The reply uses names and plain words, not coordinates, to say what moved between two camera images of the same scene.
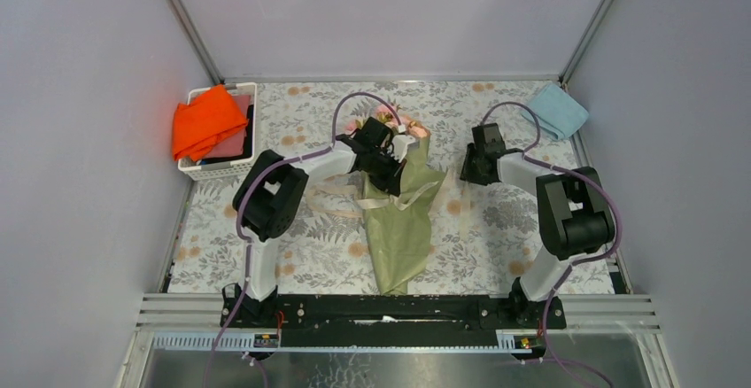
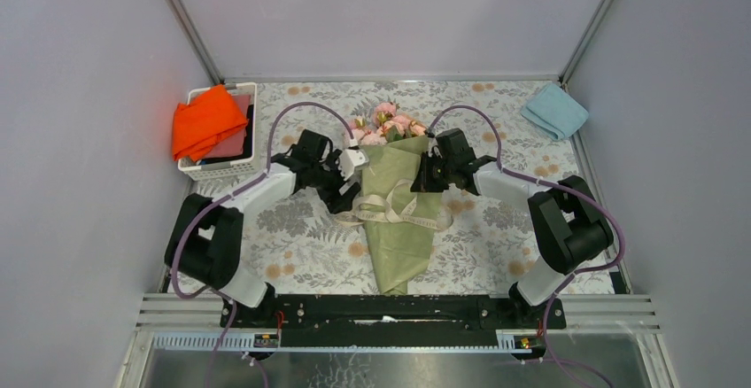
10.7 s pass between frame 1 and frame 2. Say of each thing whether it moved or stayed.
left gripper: moved
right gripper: moved
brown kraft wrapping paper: stayed
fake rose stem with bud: stayed
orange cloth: stayed
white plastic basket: stayed
